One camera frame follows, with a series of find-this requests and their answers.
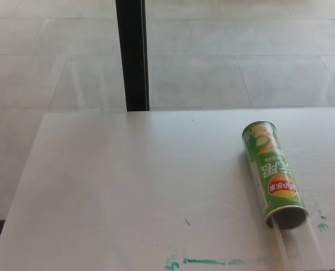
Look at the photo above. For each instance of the clear plastic chips tray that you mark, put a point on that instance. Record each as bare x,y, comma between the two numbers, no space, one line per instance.
295,248

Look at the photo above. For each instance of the green chips can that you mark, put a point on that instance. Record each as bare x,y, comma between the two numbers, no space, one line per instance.
272,172

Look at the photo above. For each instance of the black vertical post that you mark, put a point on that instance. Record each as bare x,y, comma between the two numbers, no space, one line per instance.
132,53

